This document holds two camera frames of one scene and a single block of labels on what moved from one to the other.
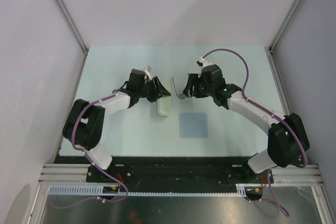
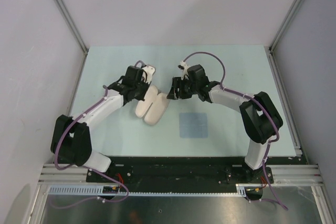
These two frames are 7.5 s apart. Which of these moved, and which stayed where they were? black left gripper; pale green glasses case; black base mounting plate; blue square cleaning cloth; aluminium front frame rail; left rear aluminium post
Moved: pale green glasses case; black left gripper
Stayed: left rear aluminium post; blue square cleaning cloth; aluminium front frame rail; black base mounting plate
